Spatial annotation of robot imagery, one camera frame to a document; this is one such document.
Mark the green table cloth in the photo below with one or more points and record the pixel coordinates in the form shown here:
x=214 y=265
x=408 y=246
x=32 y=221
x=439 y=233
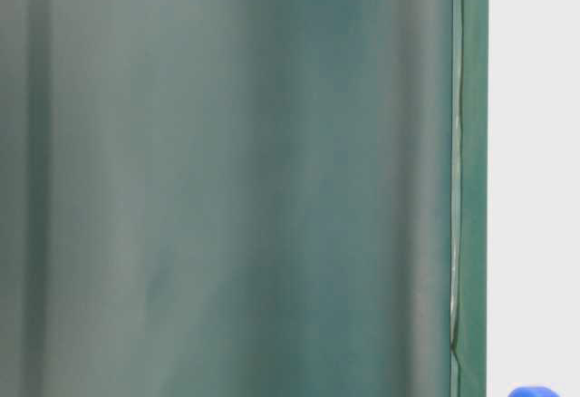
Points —
x=244 y=197

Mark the large blue gear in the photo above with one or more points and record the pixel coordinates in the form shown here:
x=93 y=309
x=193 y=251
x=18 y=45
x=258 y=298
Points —
x=533 y=391

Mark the white rectangular board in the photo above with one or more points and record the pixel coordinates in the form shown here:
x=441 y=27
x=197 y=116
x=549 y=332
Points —
x=533 y=195

